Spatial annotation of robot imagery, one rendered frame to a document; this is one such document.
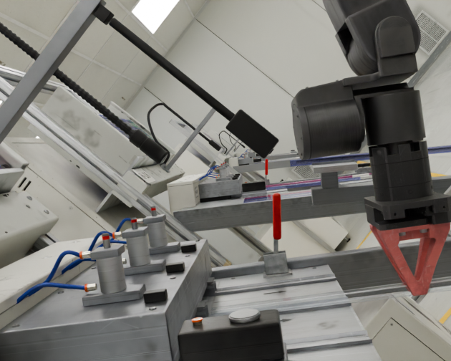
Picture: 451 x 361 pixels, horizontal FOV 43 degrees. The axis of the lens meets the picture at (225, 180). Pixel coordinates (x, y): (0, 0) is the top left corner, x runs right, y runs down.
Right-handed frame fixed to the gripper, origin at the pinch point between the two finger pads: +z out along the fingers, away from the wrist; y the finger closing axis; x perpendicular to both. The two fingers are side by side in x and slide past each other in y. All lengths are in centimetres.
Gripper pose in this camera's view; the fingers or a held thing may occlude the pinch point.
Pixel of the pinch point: (416, 285)
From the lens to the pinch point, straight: 63.1
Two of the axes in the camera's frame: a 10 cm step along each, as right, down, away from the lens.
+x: 9.9, -1.5, -0.6
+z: 1.5, 9.9, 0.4
